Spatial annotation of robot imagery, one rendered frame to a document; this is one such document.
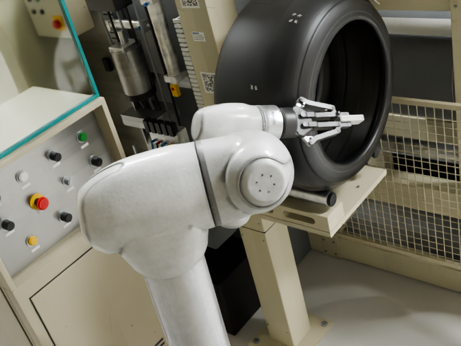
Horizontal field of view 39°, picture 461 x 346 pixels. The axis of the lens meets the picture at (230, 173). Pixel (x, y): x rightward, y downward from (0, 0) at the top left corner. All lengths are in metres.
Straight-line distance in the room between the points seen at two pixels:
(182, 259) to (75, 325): 1.32
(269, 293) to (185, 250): 1.66
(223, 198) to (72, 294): 1.34
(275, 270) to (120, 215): 1.61
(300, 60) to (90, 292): 1.07
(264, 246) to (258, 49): 0.91
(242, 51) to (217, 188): 0.91
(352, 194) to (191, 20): 0.76
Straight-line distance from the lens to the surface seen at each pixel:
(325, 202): 1.95
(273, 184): 0.88
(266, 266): 2.48
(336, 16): 1.79
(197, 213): 0.91
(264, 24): 1.77
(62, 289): 2.16
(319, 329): 2.81
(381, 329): 2.79
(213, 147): 0.92
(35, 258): 2.13
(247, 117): 1.48
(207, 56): 2.05
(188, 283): 1.00
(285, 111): 1.54
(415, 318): 2.83
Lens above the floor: 2.03
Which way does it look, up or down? 31 degrees down
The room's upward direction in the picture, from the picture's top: 15 degrees counter-clockwise
